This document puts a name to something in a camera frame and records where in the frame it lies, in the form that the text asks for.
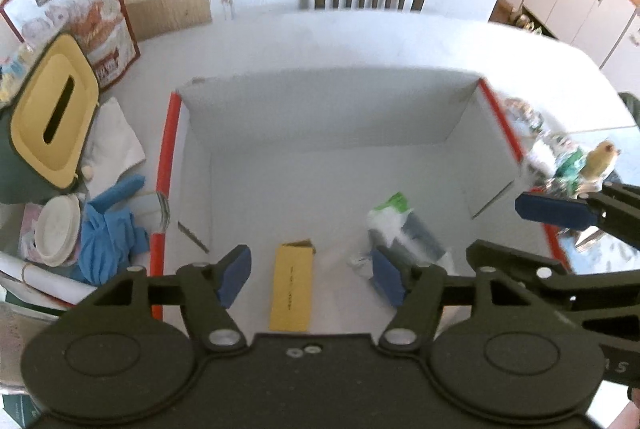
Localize yellow green tissue box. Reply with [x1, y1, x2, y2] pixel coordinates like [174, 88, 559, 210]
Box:
[1, 33, 100, 205]

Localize rolled white paper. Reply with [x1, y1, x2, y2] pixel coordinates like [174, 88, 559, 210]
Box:
[1, 253, 96, 305]

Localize white napkin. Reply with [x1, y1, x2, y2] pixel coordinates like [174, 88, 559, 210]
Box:
[80, 98, 146, 198]

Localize blue rubber glove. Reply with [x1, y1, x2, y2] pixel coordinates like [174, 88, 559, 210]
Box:
[70, 175, 150, 287]

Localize cartoon face shell charm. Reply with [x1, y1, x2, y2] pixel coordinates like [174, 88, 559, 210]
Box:
[504, 98, 544, 131]

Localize green fabric doll pouch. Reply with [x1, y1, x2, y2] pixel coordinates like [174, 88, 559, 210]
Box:
[552, 145, 586, 193]

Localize white crumpled tissue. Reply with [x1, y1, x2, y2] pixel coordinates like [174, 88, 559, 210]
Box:
[525, 139, 556, 179]

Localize red white cardboard box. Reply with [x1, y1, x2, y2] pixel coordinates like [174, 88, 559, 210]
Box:
[151, 68, 555, 334]

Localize white paper cup lid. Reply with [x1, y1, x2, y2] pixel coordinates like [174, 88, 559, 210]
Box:
[35, 195, 81, 267]

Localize red white snack bag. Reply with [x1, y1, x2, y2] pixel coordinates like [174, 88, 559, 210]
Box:
[1, 0, 140, 90]

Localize green jacket on chair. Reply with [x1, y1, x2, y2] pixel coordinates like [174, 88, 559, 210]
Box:
[618, 92, 640, 127]

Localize silver foil snack pouch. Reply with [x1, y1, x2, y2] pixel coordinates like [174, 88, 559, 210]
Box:
[560, 225, 605, 248]

